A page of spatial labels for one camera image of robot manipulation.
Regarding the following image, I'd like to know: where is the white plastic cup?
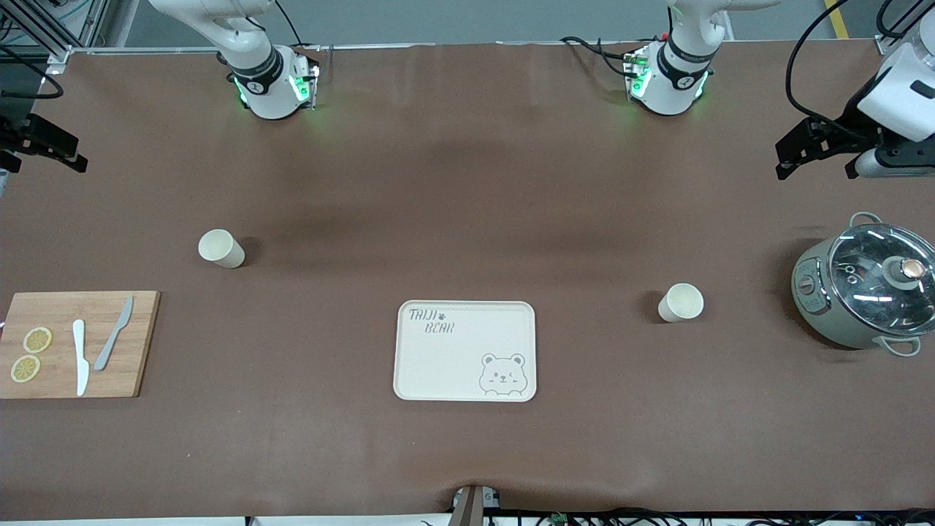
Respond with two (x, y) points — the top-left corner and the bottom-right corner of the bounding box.
(657, 283), (705, 324)
(198, 229), (246, 270)

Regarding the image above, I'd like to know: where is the grey-green electric cooking pot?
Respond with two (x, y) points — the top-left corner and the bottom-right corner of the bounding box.
(791, 212), (935, 357)

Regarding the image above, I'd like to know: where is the glass pot lid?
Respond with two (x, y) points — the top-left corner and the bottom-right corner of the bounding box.
(828, 223), (935, 337)

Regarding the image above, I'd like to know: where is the grey plastic knife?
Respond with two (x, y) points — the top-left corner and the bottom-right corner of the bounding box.
(93, 295), (135, 372)

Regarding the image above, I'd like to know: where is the white plastic knife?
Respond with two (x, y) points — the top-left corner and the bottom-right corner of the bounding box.
(72, 319), (91, 397)

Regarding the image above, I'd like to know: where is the wooden cutting board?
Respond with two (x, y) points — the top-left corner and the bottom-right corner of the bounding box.
(0, 291), (161, 400)

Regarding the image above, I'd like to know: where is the brown table mat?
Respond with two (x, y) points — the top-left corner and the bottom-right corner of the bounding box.
(0, 40), (935, 521)

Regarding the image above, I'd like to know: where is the beige bear print tray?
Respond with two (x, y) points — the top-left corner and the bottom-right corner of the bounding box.
(393, 300), (538, 403)

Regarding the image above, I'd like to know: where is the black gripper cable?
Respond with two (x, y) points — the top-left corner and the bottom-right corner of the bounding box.
(785, 0), (871, 141)
(0, 45), (66, 100)

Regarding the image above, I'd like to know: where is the black cable loop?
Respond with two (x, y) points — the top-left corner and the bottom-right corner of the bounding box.
(875, 0), (935, 42)

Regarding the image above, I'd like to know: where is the black arm base cable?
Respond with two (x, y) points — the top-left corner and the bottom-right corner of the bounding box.
(560, 35), (640, 77)
(274, 0), (322, 53)

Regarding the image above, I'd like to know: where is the grey camera stand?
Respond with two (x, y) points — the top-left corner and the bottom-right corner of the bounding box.
(451, 484), (503, 526)

